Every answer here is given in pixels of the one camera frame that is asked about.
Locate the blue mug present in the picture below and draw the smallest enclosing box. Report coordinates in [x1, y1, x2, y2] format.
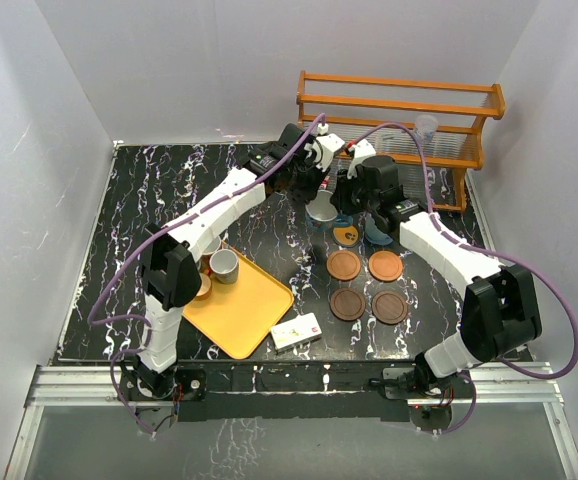
[305, 189, 353, 231]

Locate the orange silicone coaster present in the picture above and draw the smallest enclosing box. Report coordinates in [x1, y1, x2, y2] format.
[332, 225, 360, 248]

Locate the blue silicone coaster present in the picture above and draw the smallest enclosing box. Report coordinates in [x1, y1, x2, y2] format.
[364, 213, 393, 246]

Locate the light wooden coaster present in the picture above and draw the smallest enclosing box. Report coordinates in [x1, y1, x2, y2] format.
[326, 250, 361, 281]
[368, 250, 404, 282]

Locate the brown white cup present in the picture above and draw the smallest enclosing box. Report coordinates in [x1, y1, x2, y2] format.
[202, 237, 222, 260]

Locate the dark wooden coaster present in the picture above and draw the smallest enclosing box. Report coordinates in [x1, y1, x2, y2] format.
[372, 291, 408, 325]
[329, 288, 366, 321]

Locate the white yellow box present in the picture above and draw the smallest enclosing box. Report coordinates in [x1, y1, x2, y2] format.
[270, 313, 322, 352]

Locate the yellow tray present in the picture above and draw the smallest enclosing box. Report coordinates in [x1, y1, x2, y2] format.
[183, 248, 294, 360]

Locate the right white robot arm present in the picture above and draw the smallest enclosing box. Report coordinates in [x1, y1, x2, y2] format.
[331, 156, 542, 397]

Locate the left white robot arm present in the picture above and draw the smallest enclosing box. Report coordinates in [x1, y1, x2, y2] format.
[131, 120, 334, 399]

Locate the clear plastic cup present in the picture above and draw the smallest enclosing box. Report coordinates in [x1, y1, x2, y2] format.
[414, 114, 439, 144]

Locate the white grey cup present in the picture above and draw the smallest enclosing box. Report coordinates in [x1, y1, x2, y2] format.
[209, 249, 239, 284]

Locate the small orange cup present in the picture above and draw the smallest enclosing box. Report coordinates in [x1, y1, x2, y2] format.
[195, 273, 213, 300]

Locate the orange wooden shelf rack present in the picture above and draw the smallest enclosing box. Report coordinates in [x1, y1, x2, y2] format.
[296, 71, 506, 213]

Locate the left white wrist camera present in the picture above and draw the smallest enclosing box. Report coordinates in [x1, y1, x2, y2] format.
[305, 123, 345, 172]

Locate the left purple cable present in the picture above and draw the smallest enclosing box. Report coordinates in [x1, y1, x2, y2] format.
[86, 112, 328, 441]

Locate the purple cable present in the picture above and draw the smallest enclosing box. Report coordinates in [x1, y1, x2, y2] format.
[86, 112, 328, 441]
[353, 122, 578, 435]

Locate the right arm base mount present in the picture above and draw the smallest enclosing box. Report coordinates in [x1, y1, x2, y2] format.
[367, 353, 477, 438]

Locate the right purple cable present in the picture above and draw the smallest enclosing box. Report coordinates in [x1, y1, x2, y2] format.
[353, 122, 578, 435]

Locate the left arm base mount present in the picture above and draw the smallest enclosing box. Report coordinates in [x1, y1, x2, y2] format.
[109, 349, 207, 442]

